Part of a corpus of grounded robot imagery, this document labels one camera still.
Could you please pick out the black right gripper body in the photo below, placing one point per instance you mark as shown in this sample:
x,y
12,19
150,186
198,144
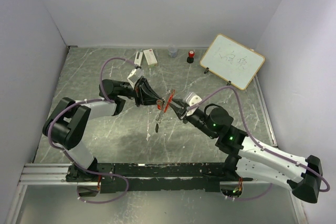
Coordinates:
x,y
196,119

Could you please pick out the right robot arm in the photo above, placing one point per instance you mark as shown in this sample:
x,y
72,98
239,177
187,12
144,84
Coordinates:
x,y
254,159

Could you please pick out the yellow framed whiteboard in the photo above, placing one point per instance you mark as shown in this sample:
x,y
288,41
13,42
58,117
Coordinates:
x,y
232,61

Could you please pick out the clear paperclip jar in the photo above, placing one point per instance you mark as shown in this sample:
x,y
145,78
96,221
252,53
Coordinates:
x,y
172,51

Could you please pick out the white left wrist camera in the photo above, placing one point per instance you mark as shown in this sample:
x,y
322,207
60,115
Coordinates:
x,y
134,76

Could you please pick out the white green staple box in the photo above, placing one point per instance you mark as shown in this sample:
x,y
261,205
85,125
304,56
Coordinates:
x,y
150,58

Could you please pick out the red handled metal key holder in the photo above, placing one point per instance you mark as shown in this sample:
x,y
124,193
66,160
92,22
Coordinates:
x,y
168,99

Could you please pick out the red usb stick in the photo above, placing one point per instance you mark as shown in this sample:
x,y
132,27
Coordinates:
x,y
160,104

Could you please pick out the white stapler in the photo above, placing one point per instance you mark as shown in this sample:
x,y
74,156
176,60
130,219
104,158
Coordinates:
x,y
138,58

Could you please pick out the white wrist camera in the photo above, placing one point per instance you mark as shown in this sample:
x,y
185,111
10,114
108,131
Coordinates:
x,y
134,76
191,99

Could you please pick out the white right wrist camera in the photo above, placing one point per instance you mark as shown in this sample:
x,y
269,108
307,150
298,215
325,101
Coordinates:
x,y
191,99

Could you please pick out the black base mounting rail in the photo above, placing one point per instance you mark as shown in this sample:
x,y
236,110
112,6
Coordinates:
x,y
156,177

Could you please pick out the red black stamp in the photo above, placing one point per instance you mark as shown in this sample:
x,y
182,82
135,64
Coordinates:
x,y
190,58

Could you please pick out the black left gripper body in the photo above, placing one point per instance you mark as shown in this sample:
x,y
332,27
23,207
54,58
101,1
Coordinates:
x,y
137,94

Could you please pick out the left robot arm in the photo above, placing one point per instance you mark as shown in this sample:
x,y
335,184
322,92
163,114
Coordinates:
x,y
66,124

